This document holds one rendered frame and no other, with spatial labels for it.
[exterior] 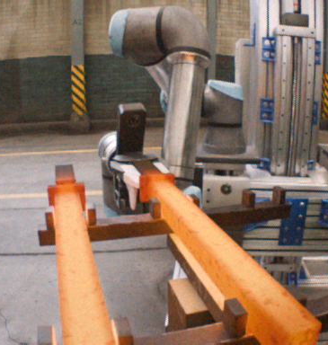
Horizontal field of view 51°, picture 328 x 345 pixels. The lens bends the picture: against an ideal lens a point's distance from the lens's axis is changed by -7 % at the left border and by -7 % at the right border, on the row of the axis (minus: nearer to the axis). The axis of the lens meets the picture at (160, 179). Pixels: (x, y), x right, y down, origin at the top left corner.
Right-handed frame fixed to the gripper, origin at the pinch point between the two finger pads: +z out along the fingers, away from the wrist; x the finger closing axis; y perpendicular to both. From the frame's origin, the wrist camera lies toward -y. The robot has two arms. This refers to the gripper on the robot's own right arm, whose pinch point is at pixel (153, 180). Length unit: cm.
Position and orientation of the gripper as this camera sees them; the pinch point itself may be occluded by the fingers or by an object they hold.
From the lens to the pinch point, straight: 51.0
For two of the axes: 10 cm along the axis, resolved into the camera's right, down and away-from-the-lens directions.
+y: 0.0, 9.6, 2.8
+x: -9.6, 0.8, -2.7
